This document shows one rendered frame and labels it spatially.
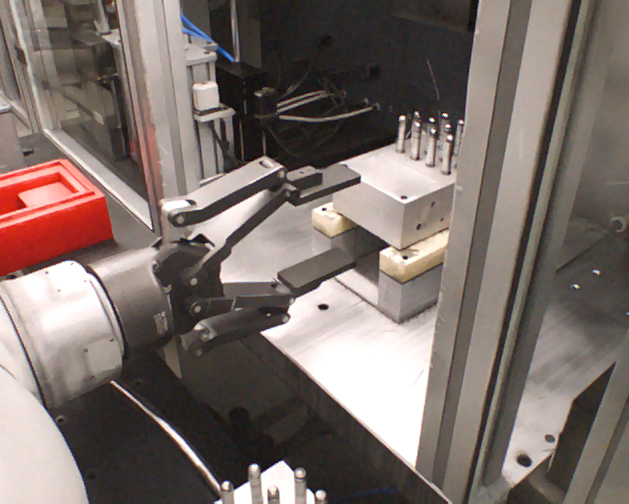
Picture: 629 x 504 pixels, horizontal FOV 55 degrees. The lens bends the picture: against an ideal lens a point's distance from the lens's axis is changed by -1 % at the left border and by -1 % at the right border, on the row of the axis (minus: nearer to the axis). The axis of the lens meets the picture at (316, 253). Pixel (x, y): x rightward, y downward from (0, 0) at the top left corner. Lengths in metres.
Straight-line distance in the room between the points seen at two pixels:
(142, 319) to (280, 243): 0.30
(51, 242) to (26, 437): 0.47
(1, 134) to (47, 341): 0.48
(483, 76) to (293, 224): 0.46
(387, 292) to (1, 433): 0.39
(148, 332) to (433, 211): 0.28
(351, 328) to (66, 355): 0.27
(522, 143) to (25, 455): 0.24
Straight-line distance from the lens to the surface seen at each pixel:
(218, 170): 0.79
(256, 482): 0.40
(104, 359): 0.42
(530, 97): 0.28
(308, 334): 0.56
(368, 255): 0.66
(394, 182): 0.56
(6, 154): 0.86
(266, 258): 0.66
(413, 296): 0.57
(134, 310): 0.42
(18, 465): 0.24
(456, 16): 0.53
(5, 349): 0.40
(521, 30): 0.28
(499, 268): 0.32
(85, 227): 0.72
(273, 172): 0.45
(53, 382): 0.41
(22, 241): 0.70
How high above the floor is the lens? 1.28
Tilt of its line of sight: 33 degrees down
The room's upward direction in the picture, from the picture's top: straight up
